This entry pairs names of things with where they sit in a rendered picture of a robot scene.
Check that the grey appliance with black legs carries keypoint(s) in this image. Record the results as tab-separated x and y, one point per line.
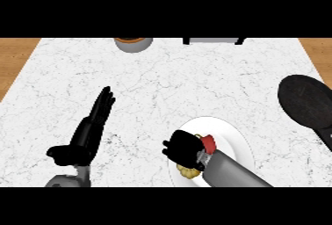
212	40

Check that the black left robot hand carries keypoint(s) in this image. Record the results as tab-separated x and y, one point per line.
88	132

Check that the black pan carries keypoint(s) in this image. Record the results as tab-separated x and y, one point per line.
308	104

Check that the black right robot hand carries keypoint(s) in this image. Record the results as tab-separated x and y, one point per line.
186	149

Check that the white plate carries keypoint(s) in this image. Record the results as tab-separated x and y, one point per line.
228	134

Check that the grey pot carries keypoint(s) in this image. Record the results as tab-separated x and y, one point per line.
133	44

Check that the yellow squash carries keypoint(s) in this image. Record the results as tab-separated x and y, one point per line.
187	172

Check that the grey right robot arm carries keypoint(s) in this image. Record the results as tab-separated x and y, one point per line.
228	171

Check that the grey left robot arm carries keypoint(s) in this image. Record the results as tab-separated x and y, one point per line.
69	177

